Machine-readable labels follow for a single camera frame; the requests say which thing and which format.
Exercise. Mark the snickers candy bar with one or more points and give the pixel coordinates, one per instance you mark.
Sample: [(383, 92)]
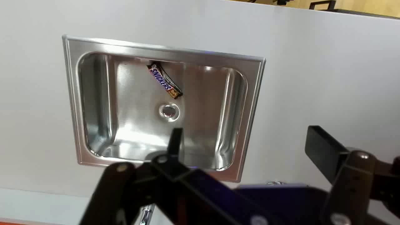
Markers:
[(166, 79)]

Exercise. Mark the stainless steel sink basin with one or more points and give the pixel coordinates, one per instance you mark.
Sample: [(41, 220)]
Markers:
[(126, 125)]

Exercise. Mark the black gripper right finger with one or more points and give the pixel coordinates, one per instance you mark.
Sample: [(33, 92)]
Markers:
[(358, 182)]

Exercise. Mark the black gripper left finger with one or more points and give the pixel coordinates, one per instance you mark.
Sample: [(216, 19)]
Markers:
[(183, 191)]

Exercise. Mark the round metal sink drain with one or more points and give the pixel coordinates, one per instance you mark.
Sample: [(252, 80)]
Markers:
[(169, 111)]

